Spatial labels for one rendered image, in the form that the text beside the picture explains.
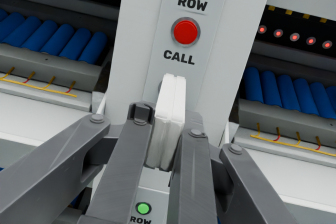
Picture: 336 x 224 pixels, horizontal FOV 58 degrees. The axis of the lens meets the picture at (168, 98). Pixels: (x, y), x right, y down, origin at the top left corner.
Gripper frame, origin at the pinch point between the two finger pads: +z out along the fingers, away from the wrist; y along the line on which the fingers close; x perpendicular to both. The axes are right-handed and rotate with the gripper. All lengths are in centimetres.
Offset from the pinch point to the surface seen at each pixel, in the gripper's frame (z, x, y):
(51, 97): 9.5, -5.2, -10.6
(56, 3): 22.0, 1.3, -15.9
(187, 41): 4.2, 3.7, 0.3
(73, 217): 11.9, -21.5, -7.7
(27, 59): 11.4, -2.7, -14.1
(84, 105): 9.5, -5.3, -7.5
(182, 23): 4.2, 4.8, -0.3
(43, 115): 8.0, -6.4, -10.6
